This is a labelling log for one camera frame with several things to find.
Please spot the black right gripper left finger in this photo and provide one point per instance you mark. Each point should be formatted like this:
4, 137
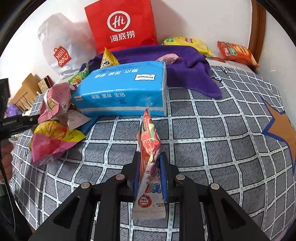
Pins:
92, 212

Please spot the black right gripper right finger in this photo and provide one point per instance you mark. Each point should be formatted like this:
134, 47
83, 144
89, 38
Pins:
205, 212

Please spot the pink yellow snack bag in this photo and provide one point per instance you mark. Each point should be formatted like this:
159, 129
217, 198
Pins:
50, 140

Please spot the pink white snack packet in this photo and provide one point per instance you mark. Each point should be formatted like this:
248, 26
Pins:
56, 107

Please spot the red white fruit snack packet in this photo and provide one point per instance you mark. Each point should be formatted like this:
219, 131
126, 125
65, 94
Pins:
148, 203

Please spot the green snack packet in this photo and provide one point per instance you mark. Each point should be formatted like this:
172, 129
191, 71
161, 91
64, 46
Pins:
78, 77

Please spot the yellow small snack packet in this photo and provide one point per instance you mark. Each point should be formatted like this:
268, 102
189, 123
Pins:
108, 59

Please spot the pink foil snack bag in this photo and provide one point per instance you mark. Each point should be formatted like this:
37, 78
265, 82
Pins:
168, 58

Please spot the person's left hand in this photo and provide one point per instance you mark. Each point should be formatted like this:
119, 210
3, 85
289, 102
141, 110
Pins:
6, 157

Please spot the purple cloth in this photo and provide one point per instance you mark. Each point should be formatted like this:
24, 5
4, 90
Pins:
12, 110

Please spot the wooden headboard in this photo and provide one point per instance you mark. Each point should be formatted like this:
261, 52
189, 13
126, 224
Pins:
26, 95

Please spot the white Miniso plastic bag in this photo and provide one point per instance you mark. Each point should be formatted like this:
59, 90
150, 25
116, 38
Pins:
66, 45

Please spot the blue tissue pack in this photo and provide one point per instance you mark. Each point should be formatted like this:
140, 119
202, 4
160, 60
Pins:
125, 89

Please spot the purple towel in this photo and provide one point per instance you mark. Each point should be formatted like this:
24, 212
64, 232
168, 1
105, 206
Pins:
191, 70

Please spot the red paper Haidilao bag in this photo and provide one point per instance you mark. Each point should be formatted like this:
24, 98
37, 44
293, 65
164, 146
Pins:
117, 25

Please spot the orange chips bag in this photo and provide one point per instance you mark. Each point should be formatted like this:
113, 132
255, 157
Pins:
236, 53

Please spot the yellow chips bag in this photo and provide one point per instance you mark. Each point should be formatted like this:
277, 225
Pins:
199, 45

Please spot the brown wooden door frame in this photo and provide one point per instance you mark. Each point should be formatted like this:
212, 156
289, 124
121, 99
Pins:
258, 27

